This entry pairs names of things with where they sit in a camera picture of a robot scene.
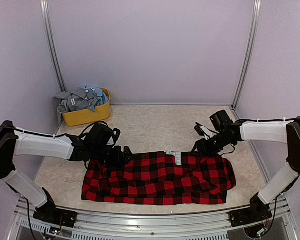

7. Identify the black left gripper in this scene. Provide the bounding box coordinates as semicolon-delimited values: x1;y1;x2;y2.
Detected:
91;145;134;164

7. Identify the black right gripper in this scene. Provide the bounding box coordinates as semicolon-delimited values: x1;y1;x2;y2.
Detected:
190;131;234;157

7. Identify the red black plaid shirt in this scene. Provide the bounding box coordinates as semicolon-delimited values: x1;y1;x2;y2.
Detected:
81;151;237;206

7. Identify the yellow plastic basket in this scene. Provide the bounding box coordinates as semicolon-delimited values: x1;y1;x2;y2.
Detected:
61;88;111;127

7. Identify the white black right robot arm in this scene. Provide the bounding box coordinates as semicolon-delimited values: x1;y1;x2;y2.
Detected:
191;110;300;227

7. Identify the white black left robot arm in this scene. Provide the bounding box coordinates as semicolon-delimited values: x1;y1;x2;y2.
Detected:
0;120;132;223

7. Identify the light blue shirt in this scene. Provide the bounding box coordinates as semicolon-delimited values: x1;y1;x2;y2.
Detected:
83;85;109;105

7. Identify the grey button shirt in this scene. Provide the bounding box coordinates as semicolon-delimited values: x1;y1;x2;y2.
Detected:
55;87;103;124

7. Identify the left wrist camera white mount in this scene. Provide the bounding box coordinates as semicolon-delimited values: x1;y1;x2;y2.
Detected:
123;146;133;164

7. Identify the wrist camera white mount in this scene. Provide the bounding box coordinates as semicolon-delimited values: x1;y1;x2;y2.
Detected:
123;146;133;164
194;122;214;140

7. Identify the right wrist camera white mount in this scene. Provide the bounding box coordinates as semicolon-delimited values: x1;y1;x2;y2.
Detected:
194;122;214;140

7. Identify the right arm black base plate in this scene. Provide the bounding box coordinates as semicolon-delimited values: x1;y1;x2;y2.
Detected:
229;208;273;228

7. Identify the aluminium front frame rail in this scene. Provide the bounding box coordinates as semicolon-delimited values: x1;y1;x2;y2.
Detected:
4;198;299;240

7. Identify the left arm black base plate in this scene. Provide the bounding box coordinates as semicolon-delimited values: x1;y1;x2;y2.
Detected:
33;208;78;228

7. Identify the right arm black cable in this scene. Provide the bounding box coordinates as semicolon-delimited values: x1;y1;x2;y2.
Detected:
242;116;300;125

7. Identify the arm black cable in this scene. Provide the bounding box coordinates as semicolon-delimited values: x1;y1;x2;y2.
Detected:
242;116;300;125
0;121;108;141

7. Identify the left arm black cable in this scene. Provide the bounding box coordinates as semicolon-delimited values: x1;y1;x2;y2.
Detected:
0;121;108;141

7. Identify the right aluminium corner post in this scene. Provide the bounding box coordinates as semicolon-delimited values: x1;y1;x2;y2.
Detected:
231;0;262;112

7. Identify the aluminium corner post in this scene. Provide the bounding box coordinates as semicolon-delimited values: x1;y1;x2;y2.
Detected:
39;0;67;92
231;0;262;112

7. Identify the left aluminium corner post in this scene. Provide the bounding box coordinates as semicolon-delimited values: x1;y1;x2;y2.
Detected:
39;0;67;92

